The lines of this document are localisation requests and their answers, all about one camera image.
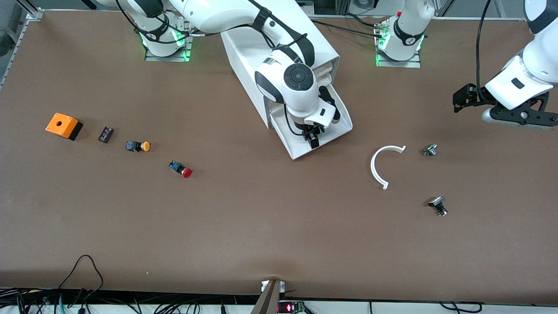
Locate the white drawer cabinet shell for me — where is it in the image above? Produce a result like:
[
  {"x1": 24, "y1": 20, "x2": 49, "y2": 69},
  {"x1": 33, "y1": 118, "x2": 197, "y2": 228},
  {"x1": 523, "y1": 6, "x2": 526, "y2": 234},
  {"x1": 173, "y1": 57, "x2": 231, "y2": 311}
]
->
[{"x1": 220, "y1": 20, "x2": 340, "y2": 130}]

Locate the red push button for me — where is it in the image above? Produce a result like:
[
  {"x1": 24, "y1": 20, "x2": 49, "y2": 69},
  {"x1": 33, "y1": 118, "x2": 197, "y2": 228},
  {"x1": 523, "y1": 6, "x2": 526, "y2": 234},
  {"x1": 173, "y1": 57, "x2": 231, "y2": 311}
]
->
[{"x1": 169, "y1": 160, "x2": 192, "y2": 178}]

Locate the circuit board red display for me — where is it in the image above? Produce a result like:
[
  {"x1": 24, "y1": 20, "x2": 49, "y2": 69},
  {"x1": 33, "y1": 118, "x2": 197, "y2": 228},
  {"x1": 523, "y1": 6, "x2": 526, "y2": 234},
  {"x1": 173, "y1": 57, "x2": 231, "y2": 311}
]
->
[{"x1": 278, "y1": 300, "x2": 306, "y2": 314}]

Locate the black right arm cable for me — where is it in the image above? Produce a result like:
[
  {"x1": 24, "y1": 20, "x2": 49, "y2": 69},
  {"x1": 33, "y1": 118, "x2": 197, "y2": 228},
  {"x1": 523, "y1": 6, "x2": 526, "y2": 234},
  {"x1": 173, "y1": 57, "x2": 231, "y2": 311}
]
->
[{"x1": 114, "y1": 0, "x2": 316, "y2": 137}]

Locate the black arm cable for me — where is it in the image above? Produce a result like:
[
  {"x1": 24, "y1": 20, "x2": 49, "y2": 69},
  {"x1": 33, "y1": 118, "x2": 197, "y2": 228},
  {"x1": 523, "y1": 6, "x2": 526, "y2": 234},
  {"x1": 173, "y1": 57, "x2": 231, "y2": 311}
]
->
[
  {"x1": 477, "y1": 0, "x2": 496, "y2": 103},
  {"x1": 114, "y1": 0, "x2": 316, "y2": 137}
]

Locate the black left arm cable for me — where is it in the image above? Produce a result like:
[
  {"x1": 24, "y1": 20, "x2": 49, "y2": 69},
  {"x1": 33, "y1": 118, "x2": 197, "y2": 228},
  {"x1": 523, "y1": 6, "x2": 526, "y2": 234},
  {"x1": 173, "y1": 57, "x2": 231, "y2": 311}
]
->
[{"x1": 477, "y1": 0, "x2": 496, "y2": 103}]

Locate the white curved plastic bracket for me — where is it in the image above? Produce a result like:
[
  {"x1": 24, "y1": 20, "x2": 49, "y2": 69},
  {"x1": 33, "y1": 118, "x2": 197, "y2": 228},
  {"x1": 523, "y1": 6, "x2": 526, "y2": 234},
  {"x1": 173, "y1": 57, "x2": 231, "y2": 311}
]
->
[{"x1": 371, "y1": 145, "x2": 407, "y2": 191}]

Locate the long black cable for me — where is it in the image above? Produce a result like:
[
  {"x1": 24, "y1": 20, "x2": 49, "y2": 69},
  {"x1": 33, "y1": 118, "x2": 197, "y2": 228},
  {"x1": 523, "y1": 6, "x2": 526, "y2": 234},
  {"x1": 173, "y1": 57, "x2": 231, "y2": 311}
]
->
[{"x1": 310, "y1": 18, "x2": 386, "y2": 40}]

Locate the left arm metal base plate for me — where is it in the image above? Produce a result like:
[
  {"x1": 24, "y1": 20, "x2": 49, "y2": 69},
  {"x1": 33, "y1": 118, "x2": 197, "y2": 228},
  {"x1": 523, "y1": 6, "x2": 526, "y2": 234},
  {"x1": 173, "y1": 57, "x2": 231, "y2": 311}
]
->
[{"x1": 376, "y1": 22, "x2": 422, "y2": 68}]

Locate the short black cable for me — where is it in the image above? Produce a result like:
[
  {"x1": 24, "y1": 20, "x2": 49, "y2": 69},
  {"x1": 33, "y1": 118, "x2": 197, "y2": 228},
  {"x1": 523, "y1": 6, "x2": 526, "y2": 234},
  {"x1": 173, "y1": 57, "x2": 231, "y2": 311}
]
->
[{"x1": 344, "y1": 12, "x2": 379, "y2": 27}]

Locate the black selector switch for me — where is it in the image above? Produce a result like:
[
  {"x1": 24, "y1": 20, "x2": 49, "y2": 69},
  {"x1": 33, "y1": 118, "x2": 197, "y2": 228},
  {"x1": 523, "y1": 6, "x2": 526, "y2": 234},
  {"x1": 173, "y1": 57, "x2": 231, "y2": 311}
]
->
[{"x1": 428, "y1": 196, "x2": 448, "y2": 217}]

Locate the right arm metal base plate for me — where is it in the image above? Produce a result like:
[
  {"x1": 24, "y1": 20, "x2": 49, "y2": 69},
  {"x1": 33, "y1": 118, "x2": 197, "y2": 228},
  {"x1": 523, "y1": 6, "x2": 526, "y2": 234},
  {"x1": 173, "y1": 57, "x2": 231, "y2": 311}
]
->
[{"x1": 145, "y1": 17, "x2": 194, "y2": 62}]

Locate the grey camera mount beam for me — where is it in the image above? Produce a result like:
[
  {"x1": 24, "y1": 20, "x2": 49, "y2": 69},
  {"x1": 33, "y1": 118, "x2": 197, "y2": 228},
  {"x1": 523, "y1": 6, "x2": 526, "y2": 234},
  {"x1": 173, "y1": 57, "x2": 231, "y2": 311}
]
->
[{"x1": 251, "y1": 279, "x2": 286, "y2": 314}]

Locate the orange button enclosure box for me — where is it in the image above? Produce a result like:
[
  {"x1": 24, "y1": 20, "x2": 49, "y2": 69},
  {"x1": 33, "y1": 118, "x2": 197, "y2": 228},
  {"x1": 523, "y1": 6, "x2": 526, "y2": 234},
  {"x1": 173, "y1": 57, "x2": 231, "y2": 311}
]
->
[{"x1": 45, "y1": 113, "x2": 83, "y2": 141}]

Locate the looped black cable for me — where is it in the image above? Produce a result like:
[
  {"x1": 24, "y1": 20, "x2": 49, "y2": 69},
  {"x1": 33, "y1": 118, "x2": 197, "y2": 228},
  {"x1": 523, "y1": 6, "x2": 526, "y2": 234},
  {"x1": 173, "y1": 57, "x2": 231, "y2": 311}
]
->
[{"x1": 59, "y1": 255, "x2": 104, "y2": 302}]

